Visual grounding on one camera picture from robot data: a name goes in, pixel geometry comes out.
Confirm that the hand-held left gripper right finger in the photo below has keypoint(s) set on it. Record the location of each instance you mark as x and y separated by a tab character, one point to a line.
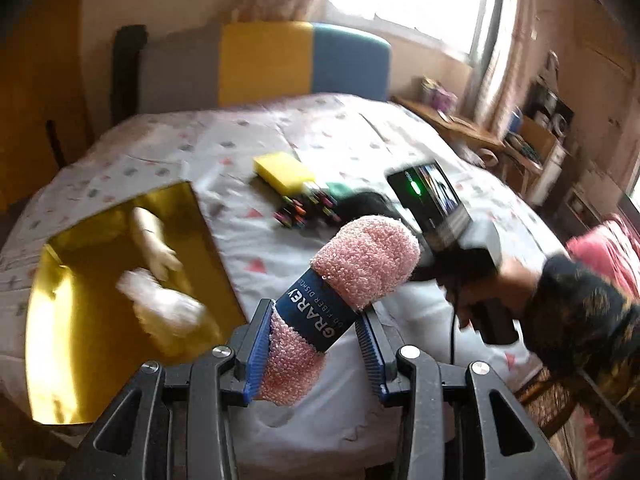
371	355

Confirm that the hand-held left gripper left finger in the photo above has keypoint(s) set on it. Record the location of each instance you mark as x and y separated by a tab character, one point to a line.
257	355

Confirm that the pink fuzzy cloth roll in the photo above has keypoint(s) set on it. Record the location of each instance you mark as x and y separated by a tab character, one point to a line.
370	255

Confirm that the black fluffy item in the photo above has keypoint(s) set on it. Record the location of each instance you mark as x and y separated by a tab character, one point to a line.
367	205

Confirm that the green soft item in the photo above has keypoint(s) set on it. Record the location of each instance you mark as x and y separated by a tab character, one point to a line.
342	190

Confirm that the yellow sponge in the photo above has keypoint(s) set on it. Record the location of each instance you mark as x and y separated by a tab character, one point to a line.
282	172

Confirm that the gold cardboard box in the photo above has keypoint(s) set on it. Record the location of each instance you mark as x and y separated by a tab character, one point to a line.
75	320

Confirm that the white soft item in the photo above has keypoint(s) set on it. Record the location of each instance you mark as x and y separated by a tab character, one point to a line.
165	305

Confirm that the cream soft toy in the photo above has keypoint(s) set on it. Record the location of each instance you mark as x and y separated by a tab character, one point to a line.
150	240

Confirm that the person's right hand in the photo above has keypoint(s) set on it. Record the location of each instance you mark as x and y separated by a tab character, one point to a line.
515	285

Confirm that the wooden desk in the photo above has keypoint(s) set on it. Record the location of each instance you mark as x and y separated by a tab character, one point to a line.
460	127

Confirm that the colourful packets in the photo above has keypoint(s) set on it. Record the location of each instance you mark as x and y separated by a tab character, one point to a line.
437	95

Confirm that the pack of coloured markers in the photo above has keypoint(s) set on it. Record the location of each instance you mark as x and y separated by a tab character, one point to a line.
310	207

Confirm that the cluttered shelf unit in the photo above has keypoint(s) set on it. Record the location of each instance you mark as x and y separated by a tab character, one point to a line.
542	120

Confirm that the grey yellow blue headboard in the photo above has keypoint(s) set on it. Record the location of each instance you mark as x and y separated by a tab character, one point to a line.
265	60

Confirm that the black upright panel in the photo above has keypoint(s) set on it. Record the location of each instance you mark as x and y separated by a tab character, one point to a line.
127	70

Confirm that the wooden wardrobe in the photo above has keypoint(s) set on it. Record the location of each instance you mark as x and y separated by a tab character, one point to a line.
35	110

